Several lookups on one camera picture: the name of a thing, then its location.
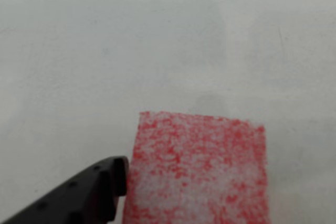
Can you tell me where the red foam cube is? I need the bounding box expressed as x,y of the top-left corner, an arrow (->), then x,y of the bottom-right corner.
121,110 -> 271,224

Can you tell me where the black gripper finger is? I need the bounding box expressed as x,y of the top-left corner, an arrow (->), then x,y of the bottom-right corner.
0,156 -> 130,224

